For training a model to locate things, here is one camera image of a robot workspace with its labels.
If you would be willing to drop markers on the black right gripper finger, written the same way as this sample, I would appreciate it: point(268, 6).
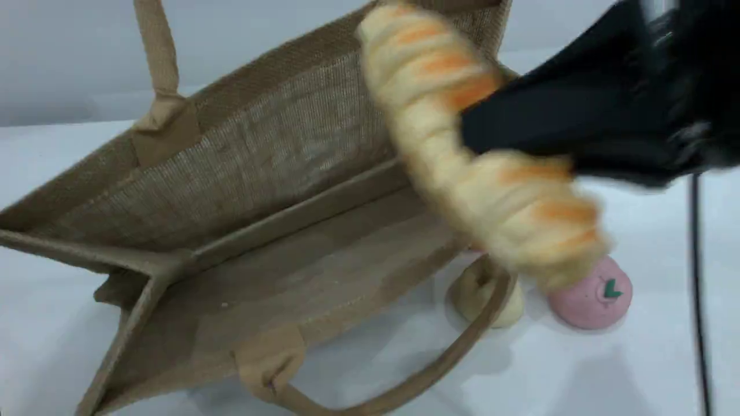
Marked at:
point(520, 124)

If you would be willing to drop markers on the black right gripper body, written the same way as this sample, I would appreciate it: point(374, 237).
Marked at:
point(647, 98)

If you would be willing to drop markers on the long striped bread roll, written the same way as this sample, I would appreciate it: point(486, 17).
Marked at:
point(428, 115)

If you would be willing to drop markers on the cream egg yolk pastry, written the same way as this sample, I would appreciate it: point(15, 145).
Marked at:
point(465, 297)

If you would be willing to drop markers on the brown jute tote bag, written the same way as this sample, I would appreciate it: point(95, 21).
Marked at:
point(260, 162)

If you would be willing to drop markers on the pink peach bun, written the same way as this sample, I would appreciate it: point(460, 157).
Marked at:
point(589, 306)

